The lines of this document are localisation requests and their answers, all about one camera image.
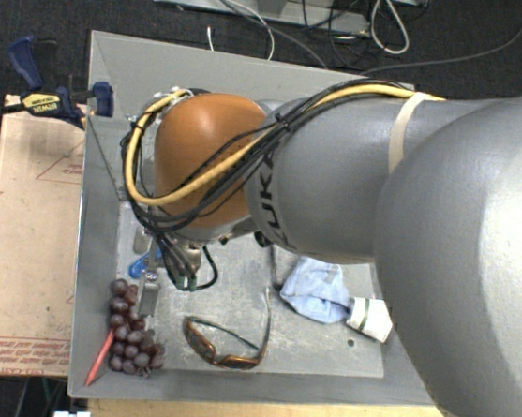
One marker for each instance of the light blue cloth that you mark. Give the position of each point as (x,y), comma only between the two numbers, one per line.
(314,289)

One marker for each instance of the brown sunglasses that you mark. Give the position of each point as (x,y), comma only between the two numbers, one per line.
(204,344)

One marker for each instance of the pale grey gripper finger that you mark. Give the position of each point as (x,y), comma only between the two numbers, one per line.
(149,297)
(140,242)

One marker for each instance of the brown cardboard board red print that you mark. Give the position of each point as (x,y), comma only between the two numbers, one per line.
(30,240)

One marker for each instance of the red pencil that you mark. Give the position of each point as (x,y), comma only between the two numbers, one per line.
(100,357)

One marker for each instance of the grey metal bin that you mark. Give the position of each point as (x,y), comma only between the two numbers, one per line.
(229,312)

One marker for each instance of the purple toy grape bunch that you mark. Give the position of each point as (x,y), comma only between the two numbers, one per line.
(132,338)

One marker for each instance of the blue plastic object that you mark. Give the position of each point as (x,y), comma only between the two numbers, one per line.
(138,267)

